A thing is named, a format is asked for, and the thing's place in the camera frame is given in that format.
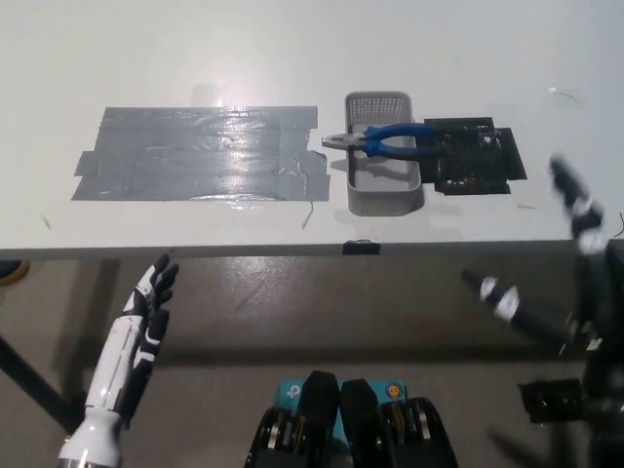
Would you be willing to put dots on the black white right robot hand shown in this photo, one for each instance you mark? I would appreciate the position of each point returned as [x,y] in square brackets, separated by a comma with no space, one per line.
[587,229]

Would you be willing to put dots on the black table leg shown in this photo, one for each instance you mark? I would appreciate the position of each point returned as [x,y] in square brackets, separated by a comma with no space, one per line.
[34,380]

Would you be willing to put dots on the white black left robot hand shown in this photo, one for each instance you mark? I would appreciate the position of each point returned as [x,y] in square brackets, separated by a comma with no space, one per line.
[117,365]

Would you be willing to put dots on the yellow black round object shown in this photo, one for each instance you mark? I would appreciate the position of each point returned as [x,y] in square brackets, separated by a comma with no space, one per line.
[13,274]

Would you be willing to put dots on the grey perforated plastic container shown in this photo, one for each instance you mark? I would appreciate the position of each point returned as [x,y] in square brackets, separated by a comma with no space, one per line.
[382,187]

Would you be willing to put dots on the grey duct tape patch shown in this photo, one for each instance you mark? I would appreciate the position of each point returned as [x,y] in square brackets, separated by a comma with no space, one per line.
[205,156]

